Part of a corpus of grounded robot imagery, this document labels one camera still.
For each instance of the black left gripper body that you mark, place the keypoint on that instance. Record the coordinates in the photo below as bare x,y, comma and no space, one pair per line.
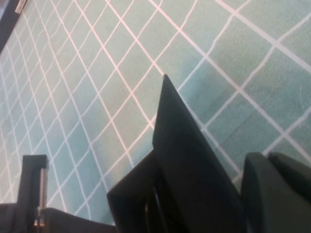
73,224

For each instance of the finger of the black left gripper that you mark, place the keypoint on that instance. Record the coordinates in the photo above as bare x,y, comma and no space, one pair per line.
30,184

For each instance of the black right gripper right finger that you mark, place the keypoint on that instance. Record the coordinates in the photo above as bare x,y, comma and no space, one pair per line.
294,170

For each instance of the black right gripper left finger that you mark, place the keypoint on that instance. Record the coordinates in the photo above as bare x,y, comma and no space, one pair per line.
262,206

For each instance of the black glasses case printed sides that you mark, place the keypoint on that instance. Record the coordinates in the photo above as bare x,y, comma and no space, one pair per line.
189,157

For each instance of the green white checkered tablecloth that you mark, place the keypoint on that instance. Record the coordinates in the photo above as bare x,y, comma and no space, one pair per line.
73,97

